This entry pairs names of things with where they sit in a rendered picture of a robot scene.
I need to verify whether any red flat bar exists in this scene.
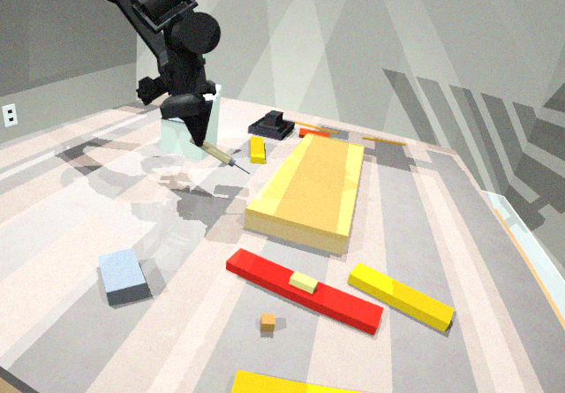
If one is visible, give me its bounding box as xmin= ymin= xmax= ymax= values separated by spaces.
xmin=226 ymin=248 xmax=383 ymax=336

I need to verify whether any orange-handled awl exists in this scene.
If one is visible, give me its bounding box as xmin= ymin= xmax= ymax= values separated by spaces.
xmin=298 ymin=127 xmax=354 ymax=143

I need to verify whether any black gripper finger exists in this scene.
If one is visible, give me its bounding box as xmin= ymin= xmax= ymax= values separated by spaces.
xmin=204 ymin=100 xmax=214 ymax=140
xmin=178 ymin=105 xmax=209 ymax=147

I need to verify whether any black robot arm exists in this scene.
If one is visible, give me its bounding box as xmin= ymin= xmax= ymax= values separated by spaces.
xmin=107 ymin=0 xmax=221 ymax=105

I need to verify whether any small tan cube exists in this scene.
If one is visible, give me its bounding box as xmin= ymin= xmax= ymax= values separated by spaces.
xmin=260 ymin=314 xmax=275 ymax=332

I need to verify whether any tan rectangular panel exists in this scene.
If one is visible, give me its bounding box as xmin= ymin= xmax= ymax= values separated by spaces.
xmin=244 ymin=132 xmax=364 ymax=254

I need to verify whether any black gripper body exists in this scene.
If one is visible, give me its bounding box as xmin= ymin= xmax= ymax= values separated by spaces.
xmin=160 ymin=54 xmax=216 ymax=119

